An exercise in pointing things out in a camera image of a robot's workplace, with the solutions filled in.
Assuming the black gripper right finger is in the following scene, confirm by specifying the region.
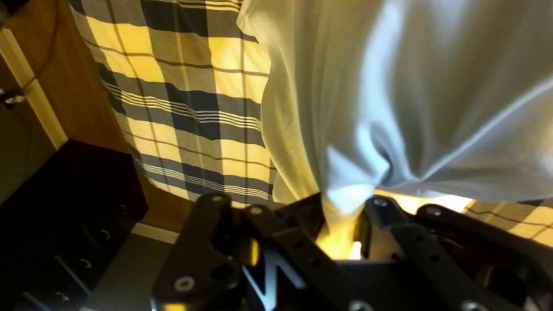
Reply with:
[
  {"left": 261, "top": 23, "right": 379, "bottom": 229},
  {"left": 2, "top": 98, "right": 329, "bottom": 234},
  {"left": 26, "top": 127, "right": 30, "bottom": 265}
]
[{"left": 361, "top": 194, "right": 553, "bottom": 311}]

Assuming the white pillow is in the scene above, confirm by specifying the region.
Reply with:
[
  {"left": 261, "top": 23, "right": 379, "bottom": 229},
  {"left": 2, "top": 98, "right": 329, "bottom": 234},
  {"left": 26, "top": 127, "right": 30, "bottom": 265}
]
[{"left": 235, "top": 0, "right": 553, "bottom": 262}]

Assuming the black dresser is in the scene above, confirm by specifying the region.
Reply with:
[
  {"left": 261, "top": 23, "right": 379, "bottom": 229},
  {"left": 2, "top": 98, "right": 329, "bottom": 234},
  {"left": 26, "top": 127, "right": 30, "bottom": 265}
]
[{"left": 0, "top": 137, "right": 152, "bottom": 311}]

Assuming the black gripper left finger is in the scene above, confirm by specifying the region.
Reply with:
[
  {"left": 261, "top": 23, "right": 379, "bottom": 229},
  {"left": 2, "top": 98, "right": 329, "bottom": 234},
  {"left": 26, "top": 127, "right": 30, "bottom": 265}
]
[{"left": 147, "top": 189, "right": 342, "bottom": 311}]

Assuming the checked plaid comforter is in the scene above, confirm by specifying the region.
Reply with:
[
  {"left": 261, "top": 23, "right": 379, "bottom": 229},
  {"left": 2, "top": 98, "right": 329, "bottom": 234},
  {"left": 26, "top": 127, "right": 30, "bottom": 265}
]
[{"left": 68, "top": 0, "right": 553, "bottom": 250}]

